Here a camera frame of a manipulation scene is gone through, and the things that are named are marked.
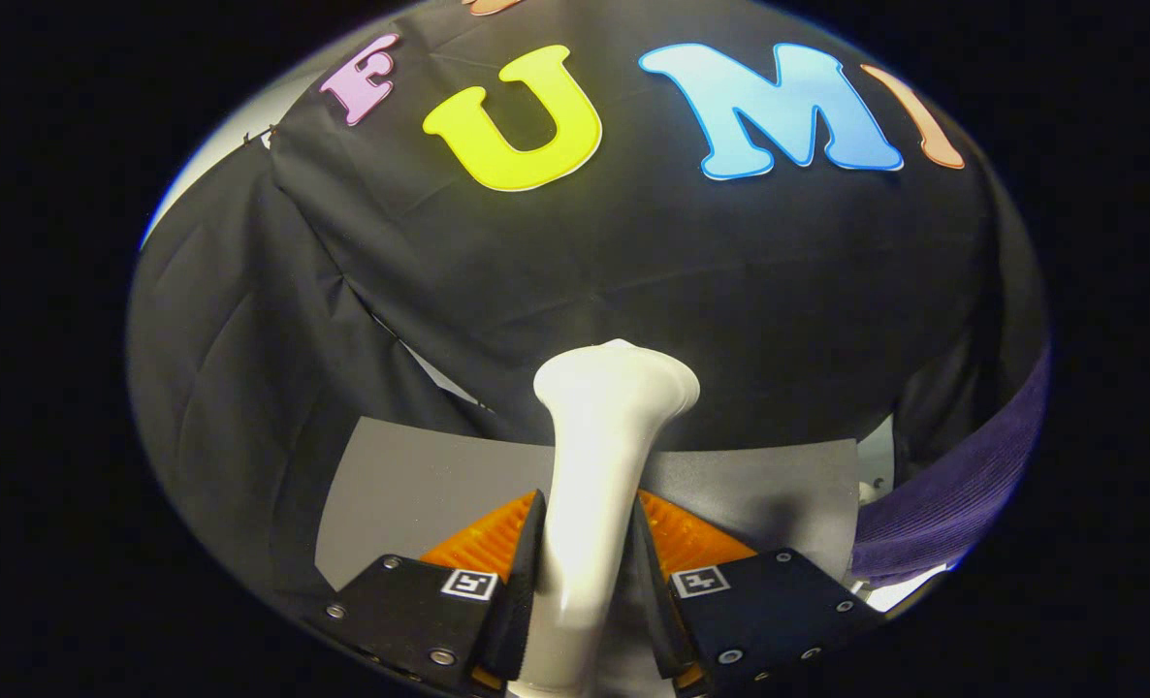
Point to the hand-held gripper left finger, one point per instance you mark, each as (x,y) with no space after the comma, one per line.
(410,611)

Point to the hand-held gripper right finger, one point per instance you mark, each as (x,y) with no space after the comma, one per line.
(769,606)

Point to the grey drawer cabinet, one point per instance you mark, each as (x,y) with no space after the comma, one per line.
(420,485)

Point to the black backdrop cloth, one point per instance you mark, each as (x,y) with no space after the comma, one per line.
(633,252)

